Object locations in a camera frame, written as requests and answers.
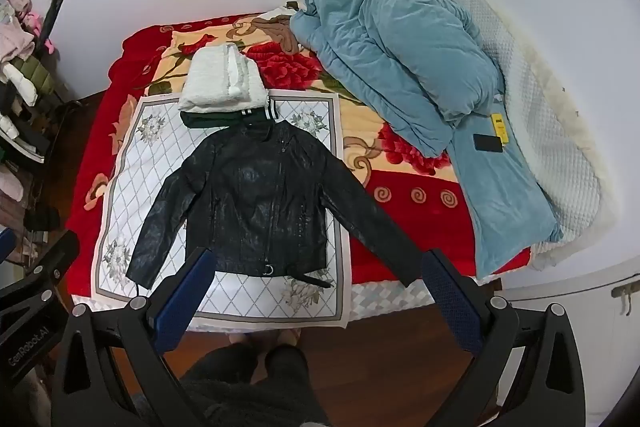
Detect white cabinet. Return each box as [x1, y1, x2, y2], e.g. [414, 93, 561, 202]
[492, 257, 640, 413]

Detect pink garment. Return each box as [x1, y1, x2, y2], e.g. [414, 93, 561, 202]
[0, 0, 56, 60]

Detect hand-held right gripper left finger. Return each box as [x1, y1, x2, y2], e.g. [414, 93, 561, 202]
[51, 247, 218, 427]

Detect cabinet handle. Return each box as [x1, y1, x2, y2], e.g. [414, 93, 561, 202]
[612, 282, 640, 315]

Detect black leather jacket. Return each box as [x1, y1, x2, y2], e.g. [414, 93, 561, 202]
[125, 119, 436, 290]

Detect red floral blanket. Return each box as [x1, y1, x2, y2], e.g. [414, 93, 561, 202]
[65, 4, 533, 303]

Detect white diamond-pattern floral mat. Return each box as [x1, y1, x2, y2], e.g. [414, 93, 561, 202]
[72, 93, 352, 331]

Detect white fleece folded garment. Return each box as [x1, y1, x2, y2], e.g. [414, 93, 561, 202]
[178, 45, 271, 114]

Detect yellow card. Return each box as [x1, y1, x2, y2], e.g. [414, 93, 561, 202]
[491, 113, 509, 144]

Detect black phone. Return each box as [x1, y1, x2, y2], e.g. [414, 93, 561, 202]
[472, 133, 503, 152]

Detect white textured pillow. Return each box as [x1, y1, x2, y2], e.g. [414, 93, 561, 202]
[452, 0, 618, 270]

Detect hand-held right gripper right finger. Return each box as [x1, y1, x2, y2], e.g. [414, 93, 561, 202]
[421, 249, 586, 427]

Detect olive green puffer jacket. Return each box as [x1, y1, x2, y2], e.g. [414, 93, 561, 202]
[12, 55, 55, 95]

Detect cluttered clothes rack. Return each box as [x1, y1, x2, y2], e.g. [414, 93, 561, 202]
[0, 0, 76, 258]

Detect light blue quilt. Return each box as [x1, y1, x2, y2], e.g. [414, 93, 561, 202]
[290, 0, 563, 280]

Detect dark green striped-cuff garment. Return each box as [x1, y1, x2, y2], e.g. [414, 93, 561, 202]
[180, 106, 277, 131]

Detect person's legs in dark pants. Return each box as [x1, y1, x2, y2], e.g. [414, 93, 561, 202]
[177, 328, 332, 427]

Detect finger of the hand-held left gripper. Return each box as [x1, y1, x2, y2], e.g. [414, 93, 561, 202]
[0, 229, 81, 320]

